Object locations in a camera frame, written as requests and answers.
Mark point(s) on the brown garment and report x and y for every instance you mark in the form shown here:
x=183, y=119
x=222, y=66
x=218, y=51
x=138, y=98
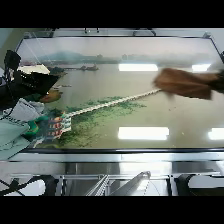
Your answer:
x=183, y=83

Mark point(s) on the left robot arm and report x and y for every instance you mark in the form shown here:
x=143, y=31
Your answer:
x=28, y=85

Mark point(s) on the white patterned garment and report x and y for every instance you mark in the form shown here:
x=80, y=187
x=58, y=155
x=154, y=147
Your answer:
x=23, y=110

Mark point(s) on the pale green garment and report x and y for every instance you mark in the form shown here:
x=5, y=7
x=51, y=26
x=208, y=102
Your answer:
x=11, y=136

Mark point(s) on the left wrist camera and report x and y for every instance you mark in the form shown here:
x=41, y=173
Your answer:
x=12, y=59

